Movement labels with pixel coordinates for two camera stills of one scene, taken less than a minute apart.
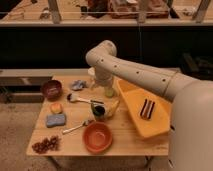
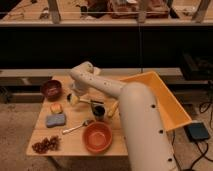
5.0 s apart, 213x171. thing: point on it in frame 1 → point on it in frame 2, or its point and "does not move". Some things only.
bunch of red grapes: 46,145 does not move
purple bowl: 52,90 does not move
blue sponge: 53,120 does not move
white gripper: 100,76 → 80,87
